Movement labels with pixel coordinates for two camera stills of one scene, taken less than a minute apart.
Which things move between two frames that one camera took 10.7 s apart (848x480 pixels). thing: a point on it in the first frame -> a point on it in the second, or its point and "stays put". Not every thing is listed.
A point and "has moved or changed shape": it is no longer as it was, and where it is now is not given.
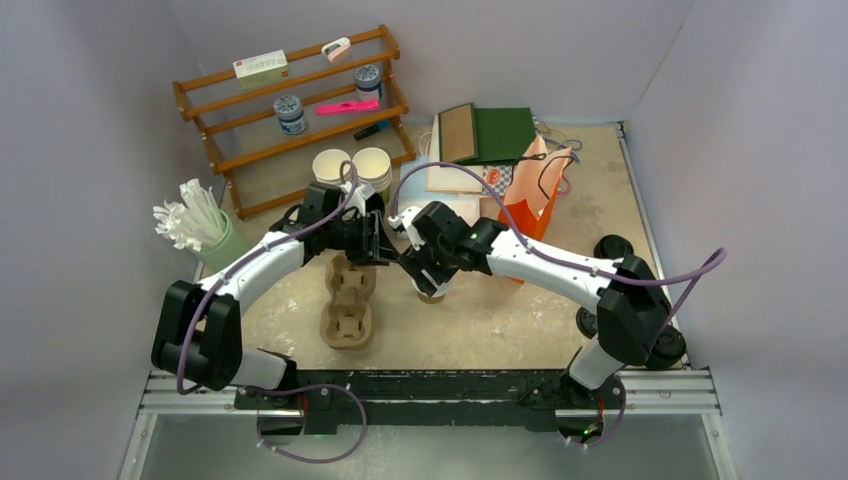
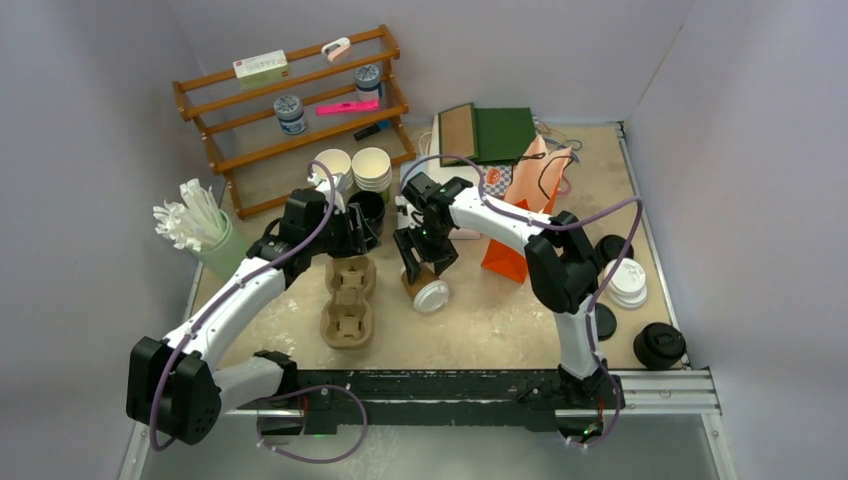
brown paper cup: x=432 y=299 has moved or changed shape
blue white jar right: x=368 y=83 stays put
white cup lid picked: x=440 y=289 has moved or changed shape
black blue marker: x=378 y=126 stays put
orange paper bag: x=534 y=183 stays put
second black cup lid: x=613 y=246 stays put
